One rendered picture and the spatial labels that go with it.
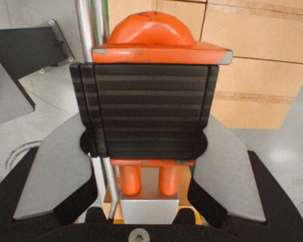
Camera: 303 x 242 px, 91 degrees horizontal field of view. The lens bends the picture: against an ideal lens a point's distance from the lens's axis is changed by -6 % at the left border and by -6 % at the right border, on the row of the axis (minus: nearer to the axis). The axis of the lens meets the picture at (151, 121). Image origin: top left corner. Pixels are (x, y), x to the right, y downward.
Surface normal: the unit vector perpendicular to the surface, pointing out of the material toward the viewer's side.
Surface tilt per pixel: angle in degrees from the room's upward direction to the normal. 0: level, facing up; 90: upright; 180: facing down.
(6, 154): 0
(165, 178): 26
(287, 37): 0
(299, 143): 0
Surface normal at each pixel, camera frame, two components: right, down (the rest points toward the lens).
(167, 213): 0.01, 0.52
